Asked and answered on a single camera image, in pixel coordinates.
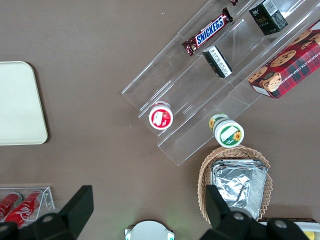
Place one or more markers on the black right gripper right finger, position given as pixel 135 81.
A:
pixel 220 215

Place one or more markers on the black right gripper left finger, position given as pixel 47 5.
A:
pixel 75 210

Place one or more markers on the light wicker basket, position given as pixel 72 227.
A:
pixel 207 162

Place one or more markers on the beige plastic tray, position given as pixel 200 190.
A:
pixel 17 105

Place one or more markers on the clear acrylic bottle rack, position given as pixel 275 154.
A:
pixel 48 197

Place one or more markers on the stack of foil containers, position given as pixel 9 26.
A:
pixel 237 185

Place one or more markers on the red cola bottle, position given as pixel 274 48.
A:
pixel 7 203
pixel 23 208

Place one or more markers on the white snack box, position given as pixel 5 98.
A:
pixel 295 225

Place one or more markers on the green sunflower lidded cup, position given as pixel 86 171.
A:
pixel 228 133

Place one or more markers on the yellow snack packet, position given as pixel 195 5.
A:
pixel 310 235

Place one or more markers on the red lidded yogurt cup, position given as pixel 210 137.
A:
pixel 160 117

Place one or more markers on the clear acrylic stepped display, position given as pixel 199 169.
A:
pixel 190 90

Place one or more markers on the small black carton box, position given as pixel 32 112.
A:
pixel 268 17
pixel 218 62

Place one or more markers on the red tartan cookie box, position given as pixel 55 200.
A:
pixel 290 65

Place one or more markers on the Snickers chocolate bar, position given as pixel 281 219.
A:
pixel 234 2
pixel 208 31

